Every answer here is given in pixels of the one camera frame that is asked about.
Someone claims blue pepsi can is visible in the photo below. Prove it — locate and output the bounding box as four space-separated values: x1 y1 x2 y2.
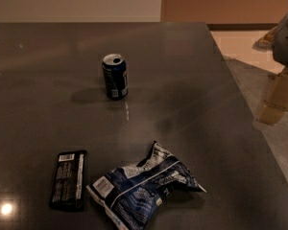
102 54 128 100

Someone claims black snack bar wrapper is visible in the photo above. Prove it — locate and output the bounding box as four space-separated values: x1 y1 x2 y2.
49 149 86 212

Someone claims blue chip bag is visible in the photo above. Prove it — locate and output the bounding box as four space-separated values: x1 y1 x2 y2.
86 141 205 230

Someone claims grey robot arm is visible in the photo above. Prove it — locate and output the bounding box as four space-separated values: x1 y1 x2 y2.
257 12 288 126

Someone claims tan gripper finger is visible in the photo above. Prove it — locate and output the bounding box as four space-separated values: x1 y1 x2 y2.
257 67 288 126

